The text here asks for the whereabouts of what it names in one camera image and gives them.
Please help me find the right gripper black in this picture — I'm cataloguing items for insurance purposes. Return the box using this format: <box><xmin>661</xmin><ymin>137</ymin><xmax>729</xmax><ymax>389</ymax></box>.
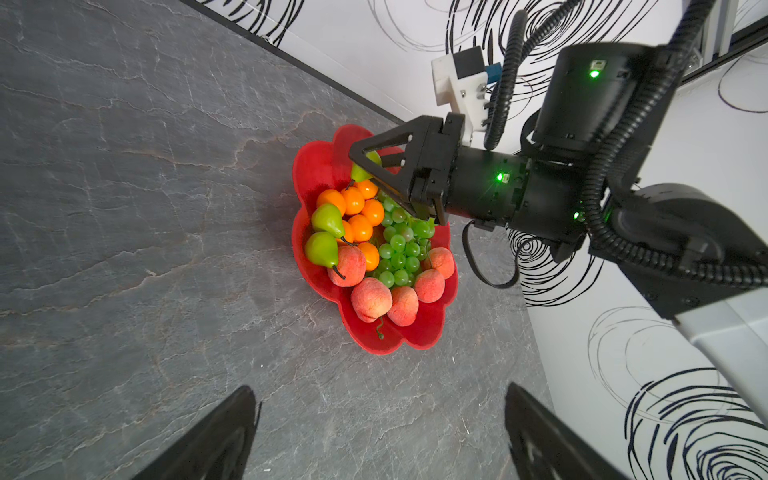
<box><xmin>349</xmin><ymin>114</ymin><xmax>585</xmax><ymax>243</ymax></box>

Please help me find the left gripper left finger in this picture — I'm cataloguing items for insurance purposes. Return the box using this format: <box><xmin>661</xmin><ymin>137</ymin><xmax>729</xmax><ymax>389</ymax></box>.
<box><xmin>135</xmin><ymin>385</ymin><xmax>260</xmax><ymax>479</ymax></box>

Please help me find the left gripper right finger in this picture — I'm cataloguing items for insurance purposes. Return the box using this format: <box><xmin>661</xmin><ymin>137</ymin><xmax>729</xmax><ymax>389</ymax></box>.
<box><xmin>504</xmin><ymin>382</ymin><xmax>625</xmax><ymax>479</ymax></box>

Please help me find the green pear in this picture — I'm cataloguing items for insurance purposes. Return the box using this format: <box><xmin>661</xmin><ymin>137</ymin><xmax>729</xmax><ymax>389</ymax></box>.
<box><xmin>310</xmin><ymin>203</ymin><xmax>345</xmax><ymax>239</ymax></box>
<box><xmin>304</xmin><ymin>231</ymin><xmax>346</xmax><ymax>280</ymax></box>
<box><xmin>350</xmin><ymin>151</ymin><xmax>382</xmax><ymax>183</ymax></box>

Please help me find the orange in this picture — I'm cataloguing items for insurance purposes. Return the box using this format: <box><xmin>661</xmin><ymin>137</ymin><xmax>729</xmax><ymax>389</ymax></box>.
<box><xmin>340</xmin><ymin>187</ymin><xmax>366</xmax><ymax>216</ymax></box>
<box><xmin>354</xmin><ymin>180</ymin><xmax>378</xmax><ymax>200</ymax></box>
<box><xmin>358</xmin><ymin>242</ymin><xmax>380</xmax><ymax>272</ymax></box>
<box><xmin>316</xmin><ymin>189</ymin><xmax>346</xmax><ymax>215</ymax></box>
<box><xmin>341</xmin><ymin>220</ymin><xmax>354</xmax><ymax>245</ymax></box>
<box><xmin>348</xmin><ymin>214</ymin><xmax>374</xmax><ymax>243</ymax></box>
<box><xmin>361</xmin><ymin>199</ymin><xmax>385</xmax><ymax>227</ymax></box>

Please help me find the red flower fruit bowl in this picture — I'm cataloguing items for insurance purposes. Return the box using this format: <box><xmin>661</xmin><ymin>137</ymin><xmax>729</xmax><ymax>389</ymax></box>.
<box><xmin>292</xmin><ymin>124</ymin><xmax>459</xmax><ymax>355</ymax></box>

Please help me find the green grape bunch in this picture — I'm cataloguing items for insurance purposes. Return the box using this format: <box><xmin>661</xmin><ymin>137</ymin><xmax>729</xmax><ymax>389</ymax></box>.
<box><xmin>370</xmin><ymin>192</ymin><xmax>436</xmax><ymax>289</ymax></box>

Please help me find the peach bottom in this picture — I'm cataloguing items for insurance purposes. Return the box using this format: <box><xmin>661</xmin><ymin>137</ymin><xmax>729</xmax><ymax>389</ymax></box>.
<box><xmin>387</xmin><ymin>286</ymin><xmax>419</xmax><ymax>327</ymax></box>

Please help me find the peach top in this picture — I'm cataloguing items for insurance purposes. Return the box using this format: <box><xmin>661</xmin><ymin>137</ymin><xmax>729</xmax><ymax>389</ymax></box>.
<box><xmin>351</xmin><ymin>277</ymin><xmax>393</xmax><ymax>323</ymax></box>

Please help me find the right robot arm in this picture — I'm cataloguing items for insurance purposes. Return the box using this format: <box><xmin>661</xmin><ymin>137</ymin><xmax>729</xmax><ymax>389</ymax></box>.
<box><xmin>349</xmin><ymin>43</ymin><xmax>767</xmax><ymax>418</ymax></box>

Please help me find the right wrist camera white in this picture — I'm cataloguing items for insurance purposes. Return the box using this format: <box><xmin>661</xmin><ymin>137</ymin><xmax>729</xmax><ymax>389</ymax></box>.
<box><xmin>431</xmin><ymin>47</ymin><xmax>502</xmax><ymax>146</ymax></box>

